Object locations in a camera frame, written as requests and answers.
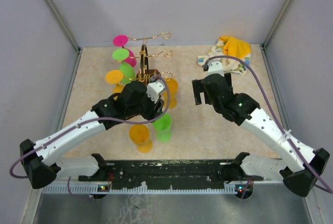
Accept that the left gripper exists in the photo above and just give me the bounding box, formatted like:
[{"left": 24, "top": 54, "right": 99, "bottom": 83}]
[{"left": 127, "top": 90, "right": 165, "bottom": 123}]

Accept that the green wine glass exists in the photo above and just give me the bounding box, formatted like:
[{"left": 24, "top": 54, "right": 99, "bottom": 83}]
[
  {"left": 152, "top": 114, "right": 172, "bottom": 142},
  {"left": 112, "top": 48, "right": 136, "bottom": 84}
]

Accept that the orange wine glass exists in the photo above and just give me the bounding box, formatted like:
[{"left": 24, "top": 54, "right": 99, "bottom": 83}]
[
  {"left": 105, "top": 70, "right": 124, "bottom": 93},
  {"left": 163, "top": 79, "right": 178, "bottom": 109},
  {"left": 129, "top": 125, "right": 152, "bottom": 153}
]

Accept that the orange wine glass front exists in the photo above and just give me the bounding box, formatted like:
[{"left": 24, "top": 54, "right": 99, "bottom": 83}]
[{"left": 129, "top": 125, "right": 152, "bottom": 153}]

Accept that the green wine glass front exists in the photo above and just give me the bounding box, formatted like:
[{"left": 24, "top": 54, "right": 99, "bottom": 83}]
[{"left": 152, "top": 114, "right": 172, "bottom": 142}]

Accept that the pink wine glass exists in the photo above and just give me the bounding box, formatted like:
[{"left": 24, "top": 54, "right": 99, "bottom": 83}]
[{"left": 112, "top": 34, "right": 137, "bottom": 67}]

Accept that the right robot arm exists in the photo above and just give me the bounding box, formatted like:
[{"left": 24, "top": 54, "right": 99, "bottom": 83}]
[{"left": 192, "top": 73, "right": 330, "bottom": 197}]

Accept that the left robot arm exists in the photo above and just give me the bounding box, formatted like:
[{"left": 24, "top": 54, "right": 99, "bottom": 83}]
[{"left": 20, "top": 79, "right": 166, "bottom": 189}]

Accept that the gold wine glass rack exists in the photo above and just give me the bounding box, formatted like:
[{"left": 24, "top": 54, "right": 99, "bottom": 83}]
[{"left": 127, "top": 32, "right": 173, "bottom": 85}]

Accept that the yellow patterned cloth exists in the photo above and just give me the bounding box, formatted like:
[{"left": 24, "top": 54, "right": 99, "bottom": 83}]
[{"left": 197, "top": 36, "right": 251, "bottom": 75}]

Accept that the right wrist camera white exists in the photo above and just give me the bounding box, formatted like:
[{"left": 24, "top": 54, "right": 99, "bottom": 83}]
[{"left": 202, "top": 60, "right": 224, "bottom": 76}]

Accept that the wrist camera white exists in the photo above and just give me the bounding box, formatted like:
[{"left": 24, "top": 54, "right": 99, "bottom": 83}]
[
  {"left": 202, "top": 60, "right": 224, "bottom": 76},
  {"left": 146, "top": 80, "right": 165, "bottom": 104}
]

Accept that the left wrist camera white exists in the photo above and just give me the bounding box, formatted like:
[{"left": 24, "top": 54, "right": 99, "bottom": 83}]
[{"left": 146, "top": 80, "right": 165, "bottom": 104}]

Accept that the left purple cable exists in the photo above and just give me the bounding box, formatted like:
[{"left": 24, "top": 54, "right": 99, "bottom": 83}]
[{"left": 9, "top": 74, "right": 171, "bottom": 201}]

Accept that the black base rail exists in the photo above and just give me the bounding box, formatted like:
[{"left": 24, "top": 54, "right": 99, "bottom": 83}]
[{"left": 79, "top": 159, "right": 262, "bottom": 191}]

